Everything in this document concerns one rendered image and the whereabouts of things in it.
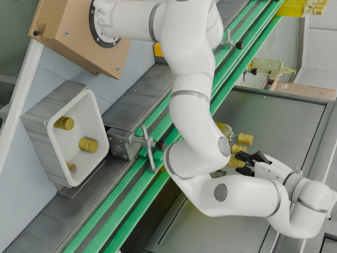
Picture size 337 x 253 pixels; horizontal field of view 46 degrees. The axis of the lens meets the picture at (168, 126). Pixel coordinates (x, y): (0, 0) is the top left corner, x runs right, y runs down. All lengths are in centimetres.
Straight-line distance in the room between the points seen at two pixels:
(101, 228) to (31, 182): 22
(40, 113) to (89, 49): 20
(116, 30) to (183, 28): 27
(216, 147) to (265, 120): 90
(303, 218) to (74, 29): 71
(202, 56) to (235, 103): 97
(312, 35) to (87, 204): 670
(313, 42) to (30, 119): 686
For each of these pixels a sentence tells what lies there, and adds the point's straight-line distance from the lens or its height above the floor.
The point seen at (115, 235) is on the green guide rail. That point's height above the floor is 93.
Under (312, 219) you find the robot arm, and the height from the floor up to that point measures 141.
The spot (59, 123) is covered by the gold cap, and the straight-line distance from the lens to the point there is 105.
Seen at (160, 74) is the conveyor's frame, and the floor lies 81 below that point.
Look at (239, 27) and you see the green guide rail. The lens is 170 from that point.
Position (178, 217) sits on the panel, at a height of 102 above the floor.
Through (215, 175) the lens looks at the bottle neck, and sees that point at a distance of 119.
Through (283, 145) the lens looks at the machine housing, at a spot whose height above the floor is 121.
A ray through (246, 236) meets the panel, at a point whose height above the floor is 124.
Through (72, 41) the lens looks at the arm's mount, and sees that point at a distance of 98.
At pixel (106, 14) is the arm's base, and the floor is 87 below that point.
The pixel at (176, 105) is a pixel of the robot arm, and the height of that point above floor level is 114.
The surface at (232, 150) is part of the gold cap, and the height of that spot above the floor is 113.
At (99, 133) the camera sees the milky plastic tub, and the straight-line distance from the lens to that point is 113.
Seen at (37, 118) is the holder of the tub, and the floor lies 80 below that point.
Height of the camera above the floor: 150
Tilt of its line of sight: 27 degrees down
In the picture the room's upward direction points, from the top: 103 degrees clockwise
